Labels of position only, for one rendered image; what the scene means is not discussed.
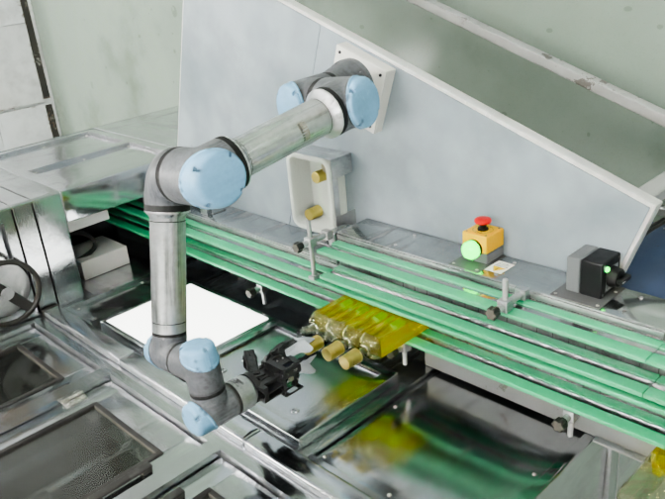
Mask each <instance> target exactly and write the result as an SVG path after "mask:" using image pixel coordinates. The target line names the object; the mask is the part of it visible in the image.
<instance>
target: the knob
mask: <svg viewBox="0 0 665 499"><path fill-rule="evenodd" d="M630 278H631V274H627V273H625V272H624V269H622V268H619V267H617V266H615V265H614V266H612V267H611V270H610V271H609V272H608V275H607V285H608V286H609V287H615V288H620V287H621V286H622V285H624V284H625V283H626V282H627V281H629V280H630Z"/></svg>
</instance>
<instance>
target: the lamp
mask: <svg viewBox="0 0 665 499"><path fill-rule="evenodd" d="M461 251H462V254H463V255H464V256H465V257H466V258H468V259H474V258H476V257H478V256H480V255H481V254H482V247H481V245H480V243H479V242H478V241H476V240H469V241H467V242H466V243H464V244H463V246H462V249H461Z"/></svg>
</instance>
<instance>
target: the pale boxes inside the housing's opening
mask: <svg viewBox="0 0 665 499"><path fill-rule="evenodd" d="M108 219H109V214H108V209H107V210H104V211H101V212H98V213H95V214H93V215H90V216H87V217H84V218H81V219H78V220H75V221H72V222H69V223H67V222H66V223H67V227H68V230H69V232H70V233H71V232H73V231H76V230H79V229H82V228H85V227H88V226H91V225H94V224H96V223H99V222H102V221H105V220H108ZM95 239H96V241H97V244H98V245H97V248H96V250H95V251H94V252H93V253H92V254H91V255H88V256H85V257H82V258H78V257H80V256H82V255H83V254H85V253H86V252H88V251H89V250H90V249H91V248H92V246H93V244H92V242H91V241H90V240H89V241H86V242H83V243H80V244H77V245H75V246H73V250H74V254H75V258H76V262H77V266H78V270H79V274H80V278H81V279H83V280H88V279H91V278H93V277H96V276H98V275H101V274H103V273H106V272H108V271H111V270H113V269H116V268H118V267H121V266H123V265H126V264H128V263H130V260H129V255H128V250H127V246H125V245H122V244H120V243H118V242H115V241H113V240H111V239H109V238H106V237H104V236H100V237H97V238H95Z"/></svg>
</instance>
